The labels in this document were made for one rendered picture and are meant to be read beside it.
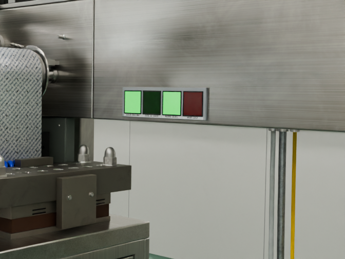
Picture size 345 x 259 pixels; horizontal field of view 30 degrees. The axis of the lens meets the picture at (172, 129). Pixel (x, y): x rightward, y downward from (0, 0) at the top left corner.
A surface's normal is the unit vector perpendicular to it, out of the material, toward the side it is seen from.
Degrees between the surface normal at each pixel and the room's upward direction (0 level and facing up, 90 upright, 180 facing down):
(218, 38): 90
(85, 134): 90
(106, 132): 90
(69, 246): 90
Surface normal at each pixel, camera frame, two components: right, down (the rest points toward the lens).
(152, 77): -0.65, 0.03
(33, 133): 0.76, 0.04
